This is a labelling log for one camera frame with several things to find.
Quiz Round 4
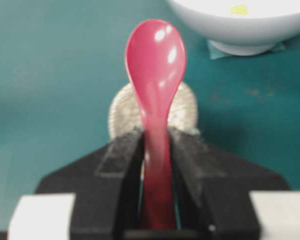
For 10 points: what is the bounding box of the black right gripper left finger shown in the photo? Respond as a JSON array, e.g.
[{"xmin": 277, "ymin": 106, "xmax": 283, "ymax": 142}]
[{"xmin": 8, "ymin": 128, "xmax": 144, "ymax": 240}]

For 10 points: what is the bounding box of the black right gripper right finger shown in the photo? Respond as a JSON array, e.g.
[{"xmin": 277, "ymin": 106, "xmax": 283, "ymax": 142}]
[{"xmin": 168, "ymin": 128, "xmax": 300, "ymax": 240}]

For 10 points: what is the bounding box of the red plastic spoon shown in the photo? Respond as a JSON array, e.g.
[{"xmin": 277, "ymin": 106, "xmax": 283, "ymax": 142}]
[{"xmin": 124, "ymin": 19, "xmax": 187, "ymax": 231}]

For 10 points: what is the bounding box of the white round bowl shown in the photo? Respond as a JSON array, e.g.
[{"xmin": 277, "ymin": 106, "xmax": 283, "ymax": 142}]
[{"xmin": 167, "ymin": 0, "xmax": 300, "ymax": 56}]

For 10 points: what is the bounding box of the speckled teardrop small dish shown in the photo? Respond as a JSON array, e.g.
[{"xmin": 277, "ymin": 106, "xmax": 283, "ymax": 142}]
[{"xmin": 108, "ymin": 82, "xmax": 200, "ymax": 139}]

